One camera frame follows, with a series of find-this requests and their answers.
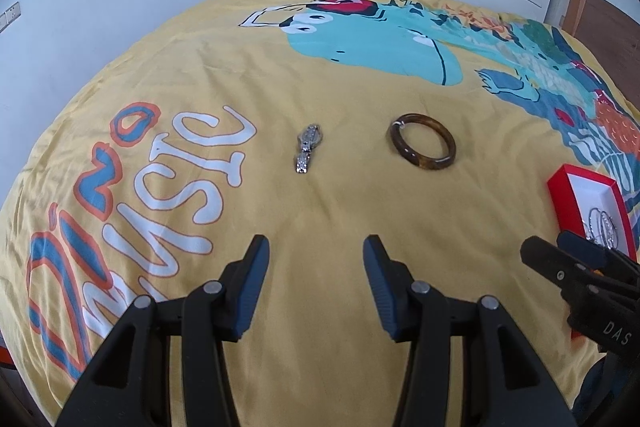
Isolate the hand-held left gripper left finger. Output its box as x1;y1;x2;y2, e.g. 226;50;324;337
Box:
57;234;271;427

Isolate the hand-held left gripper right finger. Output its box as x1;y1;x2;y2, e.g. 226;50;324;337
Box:
362;234;571;427

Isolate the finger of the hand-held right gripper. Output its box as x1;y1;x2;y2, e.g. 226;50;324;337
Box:
520;237;608;300
556;231;640;280

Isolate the large twisted silver bracelet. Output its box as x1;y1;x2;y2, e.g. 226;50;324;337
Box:
597;208;627;249

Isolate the red jewelry box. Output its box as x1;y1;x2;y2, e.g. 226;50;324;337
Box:
546;164;638;263

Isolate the yellow printed blanket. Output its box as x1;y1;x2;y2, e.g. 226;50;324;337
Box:
0;0;640;413

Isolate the brown resin bangle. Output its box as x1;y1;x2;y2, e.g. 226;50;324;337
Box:
387;113;457;172

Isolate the silver wristwatch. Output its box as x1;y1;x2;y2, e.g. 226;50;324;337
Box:
292;123;325;175

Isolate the brown wooden board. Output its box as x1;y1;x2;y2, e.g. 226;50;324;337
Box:
560;0;640;55

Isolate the white wall socket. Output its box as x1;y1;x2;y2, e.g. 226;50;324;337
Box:
0;3;22;32

